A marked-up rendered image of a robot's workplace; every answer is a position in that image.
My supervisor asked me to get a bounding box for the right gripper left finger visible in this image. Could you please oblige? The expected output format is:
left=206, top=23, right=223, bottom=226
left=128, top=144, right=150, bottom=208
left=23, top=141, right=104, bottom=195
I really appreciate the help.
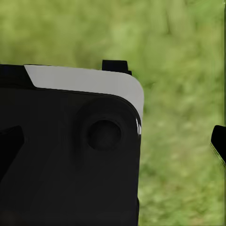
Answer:
left=0, top=125, right=24, bottom=182

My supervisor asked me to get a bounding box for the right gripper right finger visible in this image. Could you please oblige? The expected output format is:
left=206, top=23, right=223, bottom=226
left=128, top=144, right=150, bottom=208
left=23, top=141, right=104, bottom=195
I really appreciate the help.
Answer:
left=211, top=125, right=226, bottom=163

